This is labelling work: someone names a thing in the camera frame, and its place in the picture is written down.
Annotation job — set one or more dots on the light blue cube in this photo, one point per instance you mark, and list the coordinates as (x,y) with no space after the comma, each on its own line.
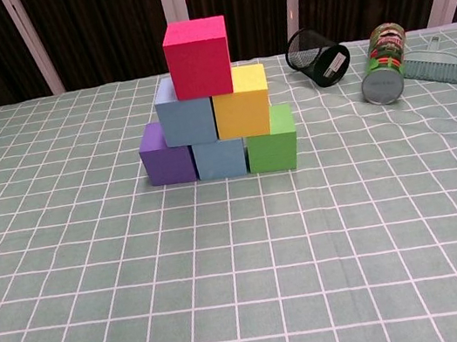
(221,160)
(186,121)

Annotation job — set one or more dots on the green cube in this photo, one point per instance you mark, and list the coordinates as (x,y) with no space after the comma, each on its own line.
(273,152)

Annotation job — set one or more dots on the yellow cube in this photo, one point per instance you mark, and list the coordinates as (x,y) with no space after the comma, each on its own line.
(241,113)

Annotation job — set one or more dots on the purple cube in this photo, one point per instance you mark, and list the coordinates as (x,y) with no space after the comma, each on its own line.
(168,166)

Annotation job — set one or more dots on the pink red cube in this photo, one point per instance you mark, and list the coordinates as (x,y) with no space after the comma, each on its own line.
(199,67)

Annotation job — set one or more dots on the green checkered tablecloth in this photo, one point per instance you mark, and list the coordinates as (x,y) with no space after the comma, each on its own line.
(253,308)

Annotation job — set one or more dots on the black mesh pen cup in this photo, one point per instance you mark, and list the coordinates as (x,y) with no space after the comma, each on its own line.
(325,65)

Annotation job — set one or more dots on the green chips can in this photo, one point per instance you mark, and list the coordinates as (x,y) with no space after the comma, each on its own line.
(382,64)

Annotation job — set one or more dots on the dark pleated curtain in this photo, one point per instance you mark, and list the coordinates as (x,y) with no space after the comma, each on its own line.
(105,24)

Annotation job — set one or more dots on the pale blue hand brush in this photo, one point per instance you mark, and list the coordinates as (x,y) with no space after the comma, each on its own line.
(436,68)

